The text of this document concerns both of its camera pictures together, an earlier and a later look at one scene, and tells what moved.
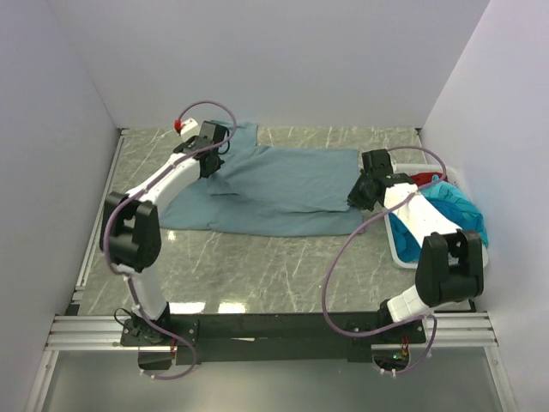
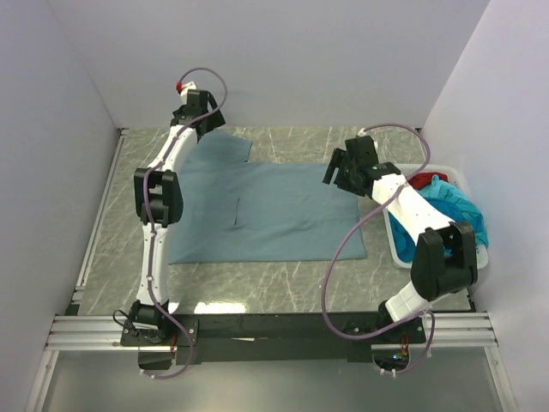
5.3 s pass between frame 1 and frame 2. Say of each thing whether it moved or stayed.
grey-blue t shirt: moved
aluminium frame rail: stayed
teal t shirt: stayed
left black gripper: moved
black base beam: stayed
